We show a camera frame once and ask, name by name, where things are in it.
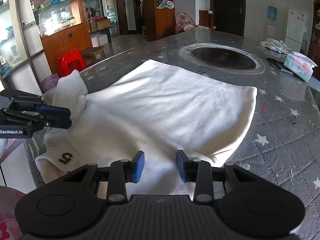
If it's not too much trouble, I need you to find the white garment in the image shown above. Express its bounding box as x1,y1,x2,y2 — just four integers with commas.
35,60,257,196

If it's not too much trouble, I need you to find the purple waste basket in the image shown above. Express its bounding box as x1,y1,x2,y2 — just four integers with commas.
41,73,59,92

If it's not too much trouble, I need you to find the red plastic stool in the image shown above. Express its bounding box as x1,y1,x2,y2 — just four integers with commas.
56,50,87,77

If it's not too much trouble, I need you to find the grey star quilted table cover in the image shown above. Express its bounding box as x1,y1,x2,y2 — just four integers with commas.
82,30,319,239

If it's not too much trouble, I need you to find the cardboard box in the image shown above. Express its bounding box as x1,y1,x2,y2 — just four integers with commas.
89,19,112,33

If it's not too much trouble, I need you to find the left wooden display cabinet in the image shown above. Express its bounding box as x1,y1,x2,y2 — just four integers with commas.
1,0,92,85

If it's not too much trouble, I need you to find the round black induction cooktop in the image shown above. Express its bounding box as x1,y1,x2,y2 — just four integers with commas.
178,43,265,75

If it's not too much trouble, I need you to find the black flat item on table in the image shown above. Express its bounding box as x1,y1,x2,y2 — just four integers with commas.
266,57,294,75

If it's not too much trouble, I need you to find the pastel tissue box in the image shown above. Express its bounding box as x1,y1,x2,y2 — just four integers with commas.
284,51,317,83

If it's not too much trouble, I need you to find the crumpled patterned cloth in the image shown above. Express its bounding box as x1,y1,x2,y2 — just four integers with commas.
260,38,292,54

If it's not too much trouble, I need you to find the pink patterned play tent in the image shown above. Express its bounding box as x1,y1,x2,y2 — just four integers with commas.
175,12,212,34

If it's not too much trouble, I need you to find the centre wooden shelf cabinet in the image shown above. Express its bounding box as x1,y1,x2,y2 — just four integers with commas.
143,0,175,41

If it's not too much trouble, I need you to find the white refrigerator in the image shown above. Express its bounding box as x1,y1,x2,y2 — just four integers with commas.
284,7,305,52

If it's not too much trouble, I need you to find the blue water dispenser bottle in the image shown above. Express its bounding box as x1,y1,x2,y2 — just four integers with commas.
267,5,277,21

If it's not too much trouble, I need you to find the dark wooden door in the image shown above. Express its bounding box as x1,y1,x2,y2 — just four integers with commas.
210,0,246,36

